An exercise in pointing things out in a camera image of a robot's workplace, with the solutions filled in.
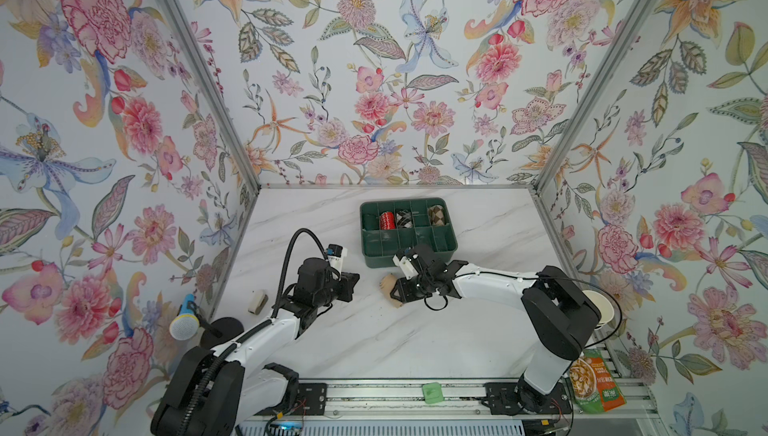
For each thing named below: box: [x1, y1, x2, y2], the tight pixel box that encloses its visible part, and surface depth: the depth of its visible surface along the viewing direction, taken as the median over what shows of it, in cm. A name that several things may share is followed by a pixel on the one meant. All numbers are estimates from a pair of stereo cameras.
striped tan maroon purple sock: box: [379, 273, 402, 308], surface depth 90 cm
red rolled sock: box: [379, 212, 397, 230], surface depth 105 cm
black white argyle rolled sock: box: [396, 209, 413, 229], surface depth 106 cm
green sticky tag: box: [422, 382, 444, 404], surface depth 76 cm
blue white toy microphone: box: [169, 293, 200, 341], surface depth 62 cm
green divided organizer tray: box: [360, 198, 458, 269], surface depth 106 cm
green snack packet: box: [569, 349, 626, 415], surface depth 76 cm
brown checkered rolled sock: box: [428, 204, 445, 226], surface depth 106 cm
